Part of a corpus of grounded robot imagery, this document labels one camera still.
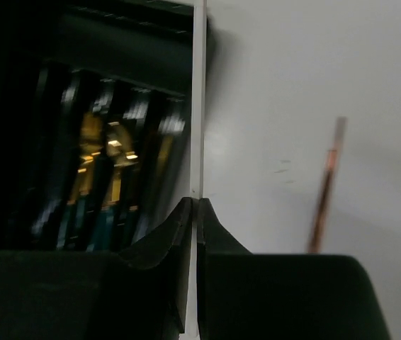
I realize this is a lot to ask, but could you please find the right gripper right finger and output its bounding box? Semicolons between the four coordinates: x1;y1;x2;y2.
197;198;390;339

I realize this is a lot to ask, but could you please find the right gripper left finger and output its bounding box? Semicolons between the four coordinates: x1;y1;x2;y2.
120;197;191;339

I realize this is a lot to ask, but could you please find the gold knife green handle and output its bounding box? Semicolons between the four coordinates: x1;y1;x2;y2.
126;133;174;245

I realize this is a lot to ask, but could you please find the gold fork green handle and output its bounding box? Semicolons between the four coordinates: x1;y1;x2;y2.
56;112;102;249

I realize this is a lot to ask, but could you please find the gold spoon green handle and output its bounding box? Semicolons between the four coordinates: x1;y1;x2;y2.
86;121;137;251

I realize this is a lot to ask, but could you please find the black cutlery organizer tray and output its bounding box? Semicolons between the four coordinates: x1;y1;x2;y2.
0;1;193;251

